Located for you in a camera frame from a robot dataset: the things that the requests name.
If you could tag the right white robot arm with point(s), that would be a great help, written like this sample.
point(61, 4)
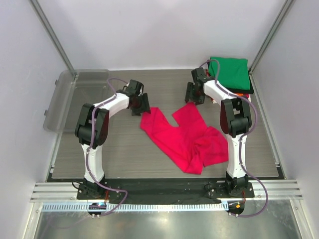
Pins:
point(235, 122)

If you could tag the slotted cable duct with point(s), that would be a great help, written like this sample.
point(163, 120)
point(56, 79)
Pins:
point(102, 207)

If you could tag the right aluminium corner post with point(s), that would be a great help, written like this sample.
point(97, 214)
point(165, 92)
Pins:
point(282, 14)

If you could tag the clear plastic bin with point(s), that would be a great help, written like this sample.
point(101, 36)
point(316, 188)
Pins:
point(72, 90)

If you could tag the black folded t-shirt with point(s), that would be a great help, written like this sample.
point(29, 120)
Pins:
point(244, 90)

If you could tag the aluminium frame rail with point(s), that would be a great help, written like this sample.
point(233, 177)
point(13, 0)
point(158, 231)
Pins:
point(59, 192)

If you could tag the aluminium corner post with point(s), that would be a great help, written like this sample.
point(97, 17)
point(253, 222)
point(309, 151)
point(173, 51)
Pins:
point(282, 14)
point(52, 35)

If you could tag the green folded t-shirt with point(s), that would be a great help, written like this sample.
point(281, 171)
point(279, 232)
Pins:
point(233, 72)

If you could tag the white folded t-shirt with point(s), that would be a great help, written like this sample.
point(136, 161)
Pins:
point(214, 101)

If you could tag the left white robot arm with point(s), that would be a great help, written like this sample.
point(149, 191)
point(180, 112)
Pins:
point(93, 123)

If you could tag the crimson red t-shirt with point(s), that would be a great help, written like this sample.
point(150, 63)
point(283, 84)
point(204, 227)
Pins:
point(192, 145)

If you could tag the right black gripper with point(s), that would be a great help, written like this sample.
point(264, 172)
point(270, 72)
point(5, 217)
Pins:
point(199, 100)

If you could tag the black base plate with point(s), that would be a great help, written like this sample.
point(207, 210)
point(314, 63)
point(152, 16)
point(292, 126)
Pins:
point(161, 191)

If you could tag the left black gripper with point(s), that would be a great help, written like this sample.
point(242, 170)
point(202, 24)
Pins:
point(144, 107)

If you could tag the left aluminium corner post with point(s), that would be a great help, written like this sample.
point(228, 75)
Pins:
point(52, 35)

